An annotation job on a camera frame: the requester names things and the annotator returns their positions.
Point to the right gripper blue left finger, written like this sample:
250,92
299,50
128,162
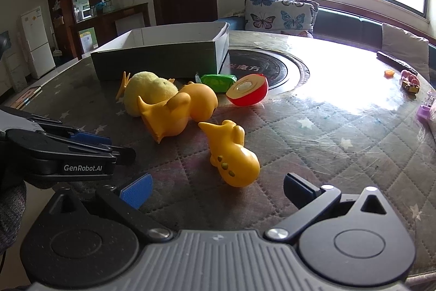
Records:
138,191

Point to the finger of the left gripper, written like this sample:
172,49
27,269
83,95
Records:
90,138
122,156

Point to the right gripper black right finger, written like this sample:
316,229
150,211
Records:
299,191

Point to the yellow plush chick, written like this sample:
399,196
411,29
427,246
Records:
147,85

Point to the large orange rubber duck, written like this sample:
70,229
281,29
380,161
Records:
168,118

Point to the red toy apple half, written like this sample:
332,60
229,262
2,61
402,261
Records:
249,90

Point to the grey knit gloved left hand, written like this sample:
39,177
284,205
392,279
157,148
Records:
12,207

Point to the smartphone on table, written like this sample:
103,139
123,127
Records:
26,97

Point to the black round induction cooktop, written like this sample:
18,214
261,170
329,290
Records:
284,73

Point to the dark green cardboard box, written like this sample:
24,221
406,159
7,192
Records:
169,51

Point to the dark wooden cabinet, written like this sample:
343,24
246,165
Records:
80,26

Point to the white refrigerator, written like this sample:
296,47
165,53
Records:
35,42

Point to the small orange toy piece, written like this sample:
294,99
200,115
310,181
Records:
389,73

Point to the purple pink toy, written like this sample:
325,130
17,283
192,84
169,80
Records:
424,112

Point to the pink toy car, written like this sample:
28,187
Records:
409,82

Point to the dark blue sofa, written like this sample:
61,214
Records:
346,28

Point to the blue folded blanket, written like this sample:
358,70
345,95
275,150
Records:
236,23

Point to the grey seat cushion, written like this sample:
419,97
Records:
407,47

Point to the butterfly print pillow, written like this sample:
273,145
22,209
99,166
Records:
285,17

